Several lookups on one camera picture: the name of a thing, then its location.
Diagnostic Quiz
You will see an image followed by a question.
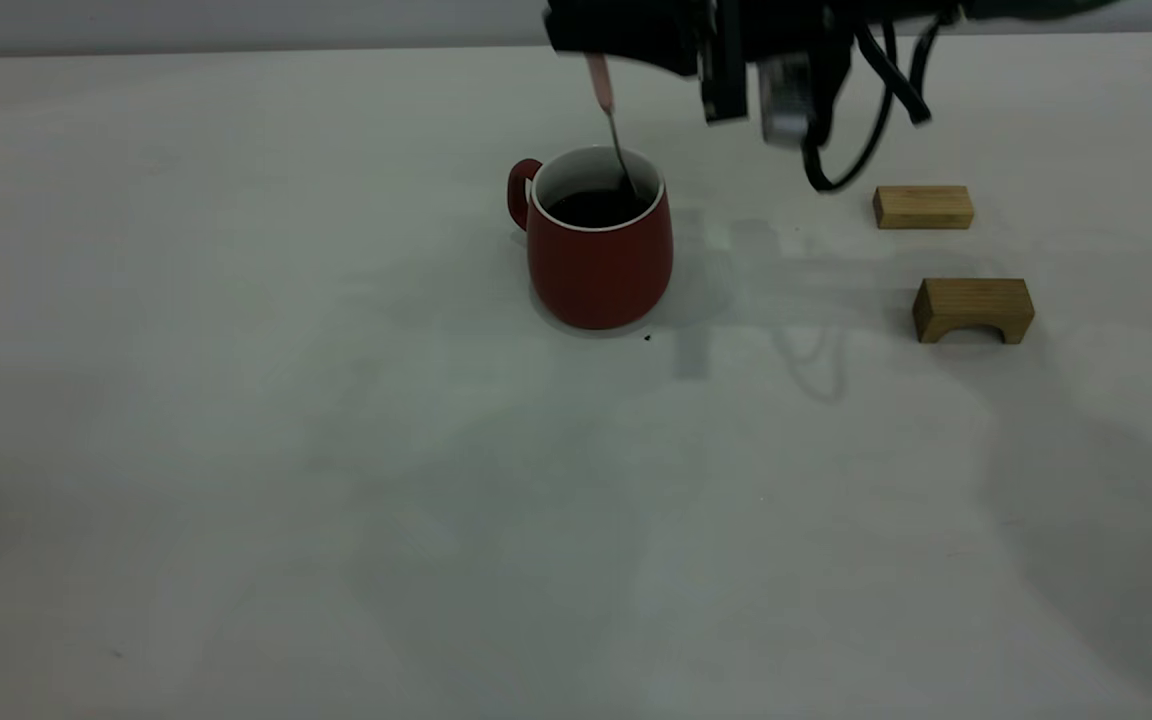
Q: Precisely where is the pink handled metal spoon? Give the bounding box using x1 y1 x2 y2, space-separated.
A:
585 54 640 201

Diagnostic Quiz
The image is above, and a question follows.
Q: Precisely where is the thin black looped cable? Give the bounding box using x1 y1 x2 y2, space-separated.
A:
802 20 899 193

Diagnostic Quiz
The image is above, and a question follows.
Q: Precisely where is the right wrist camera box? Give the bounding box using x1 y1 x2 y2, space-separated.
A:
701 45 822 149

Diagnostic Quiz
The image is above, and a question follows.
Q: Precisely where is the thick black straight cable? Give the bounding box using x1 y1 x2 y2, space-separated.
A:
854 22 934 127

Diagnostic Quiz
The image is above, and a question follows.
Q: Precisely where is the flat rectangular wooden block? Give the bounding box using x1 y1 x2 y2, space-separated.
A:
872 186 975 231

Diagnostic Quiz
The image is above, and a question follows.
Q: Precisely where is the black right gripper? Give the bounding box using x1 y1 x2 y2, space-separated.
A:
544 0 859 78

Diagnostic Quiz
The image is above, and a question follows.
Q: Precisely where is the arched wooden block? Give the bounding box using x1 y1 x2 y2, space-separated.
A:
912 278 1035 345

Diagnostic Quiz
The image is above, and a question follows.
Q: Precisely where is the red ceramic cup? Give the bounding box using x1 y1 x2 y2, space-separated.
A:
507 146 675 331

